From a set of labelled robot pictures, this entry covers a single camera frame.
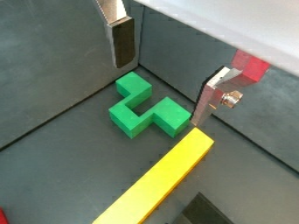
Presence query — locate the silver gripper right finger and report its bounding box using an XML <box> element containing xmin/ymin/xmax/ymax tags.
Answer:
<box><xmin>190</xmin><ymin>66</ymin><xmax>242</xmax><ymax>126</ymax></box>

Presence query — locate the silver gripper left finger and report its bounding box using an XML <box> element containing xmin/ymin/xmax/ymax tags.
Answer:
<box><xmin>93</xmin><ymin>0</ymin><xmax>136</xmax><ymax>68</ymax></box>

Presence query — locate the yellow rectangular block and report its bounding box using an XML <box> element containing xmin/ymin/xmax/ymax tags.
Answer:
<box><xmin>92</xmin><ymin>128</ymin><xmax>213</xmax><ymax>224</ymax></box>

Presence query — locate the red board base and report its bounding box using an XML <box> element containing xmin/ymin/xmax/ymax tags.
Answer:
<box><xmin>230</xmin><ymin>50</ymin><xmax>269</xmax><ymax>82</ymax></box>

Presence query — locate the green zigzag block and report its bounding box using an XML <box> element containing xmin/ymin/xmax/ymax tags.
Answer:
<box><xmin>108</xmin><ymin>72</ymin><xmax>190</xmax><ymax>138</ymax></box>

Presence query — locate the black angled holder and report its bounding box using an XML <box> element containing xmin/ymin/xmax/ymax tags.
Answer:
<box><xmin>172</xmin><ymin>192</ymin><xmax>233</xmax><ymax>224</ymax></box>

